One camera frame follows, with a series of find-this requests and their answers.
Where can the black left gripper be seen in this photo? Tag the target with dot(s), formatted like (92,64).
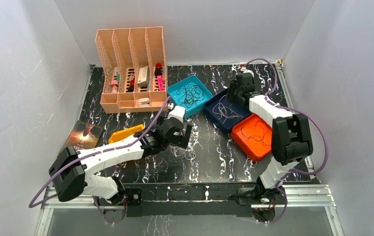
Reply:
(177,135)

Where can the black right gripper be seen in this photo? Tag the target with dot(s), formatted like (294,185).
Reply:
(233,86)

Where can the dark blue plastic tray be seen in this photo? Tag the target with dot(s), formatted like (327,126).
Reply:
(223,114)

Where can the teal plastic tray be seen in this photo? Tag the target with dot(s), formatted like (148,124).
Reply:
(191,94)

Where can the orange plastic tray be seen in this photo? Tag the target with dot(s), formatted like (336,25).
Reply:
(253,136)

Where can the yellow plastic parts bin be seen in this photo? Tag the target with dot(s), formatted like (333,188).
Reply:
(124,133)

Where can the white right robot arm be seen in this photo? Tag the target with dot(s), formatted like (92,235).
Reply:
(291,139)

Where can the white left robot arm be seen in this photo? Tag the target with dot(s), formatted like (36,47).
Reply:
(74,172)

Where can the white stapler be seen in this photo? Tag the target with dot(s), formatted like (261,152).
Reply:
(142,102)

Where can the pink marker pen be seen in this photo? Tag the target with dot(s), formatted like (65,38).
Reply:
(160,83)

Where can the small white box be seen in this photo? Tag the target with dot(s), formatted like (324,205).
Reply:
(143,76)

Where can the red capped black bottle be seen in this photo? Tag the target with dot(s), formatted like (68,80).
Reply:
(158,70)

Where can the pink tape roll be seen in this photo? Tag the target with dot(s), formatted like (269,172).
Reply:
(114,86)

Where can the peach plastic file organizer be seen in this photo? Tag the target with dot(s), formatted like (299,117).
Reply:
(122,52)

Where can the dark book with sunset cover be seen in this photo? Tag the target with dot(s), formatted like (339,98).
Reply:
(84,135)

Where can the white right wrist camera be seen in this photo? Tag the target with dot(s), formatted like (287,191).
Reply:
(243,69)

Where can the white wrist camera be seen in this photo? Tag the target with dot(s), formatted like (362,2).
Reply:
(178,113)
(243,69)

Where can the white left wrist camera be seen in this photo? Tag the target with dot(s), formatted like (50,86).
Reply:
(178,113)

